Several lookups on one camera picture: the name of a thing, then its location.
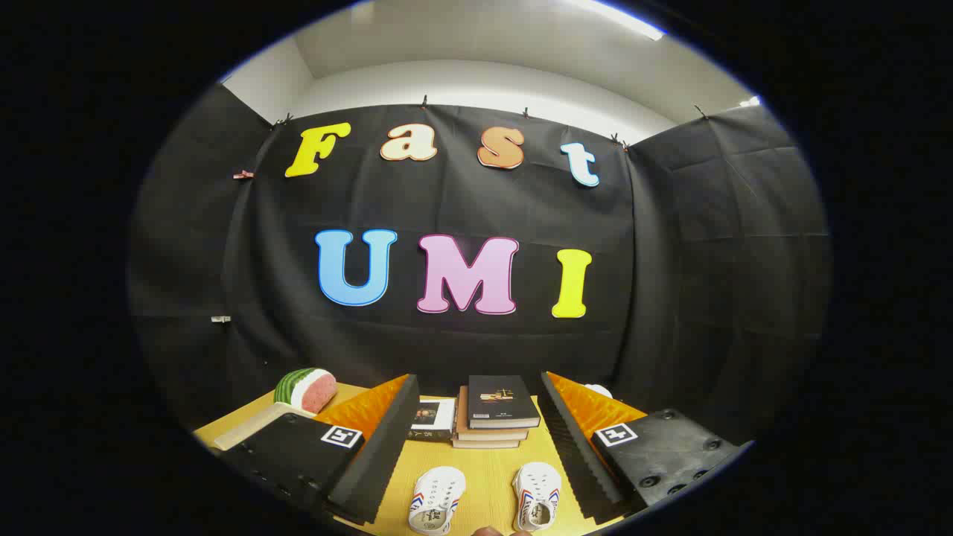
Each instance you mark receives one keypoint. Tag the beige fabric storage box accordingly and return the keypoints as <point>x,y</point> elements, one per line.
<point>257,426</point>

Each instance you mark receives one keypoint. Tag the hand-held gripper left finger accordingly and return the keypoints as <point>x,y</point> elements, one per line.
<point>376,461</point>

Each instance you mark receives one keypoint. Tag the watermelon slice plush toy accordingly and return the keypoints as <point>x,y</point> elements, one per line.
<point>316,391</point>

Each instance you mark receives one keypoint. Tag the thick brown cover book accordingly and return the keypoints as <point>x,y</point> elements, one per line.
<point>491,434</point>

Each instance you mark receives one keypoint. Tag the thin brown cover book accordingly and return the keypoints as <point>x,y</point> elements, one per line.
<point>484,444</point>

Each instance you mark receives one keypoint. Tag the white portrait cover book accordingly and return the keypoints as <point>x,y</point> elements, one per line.
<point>432,417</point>

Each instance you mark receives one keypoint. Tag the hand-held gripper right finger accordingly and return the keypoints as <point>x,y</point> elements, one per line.
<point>573,447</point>

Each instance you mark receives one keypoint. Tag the white plush pouch with eyes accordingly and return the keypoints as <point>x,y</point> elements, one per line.
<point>599,390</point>

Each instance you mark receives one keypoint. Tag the white canvas shoe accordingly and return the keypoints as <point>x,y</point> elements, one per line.
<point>435,495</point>
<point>537,487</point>

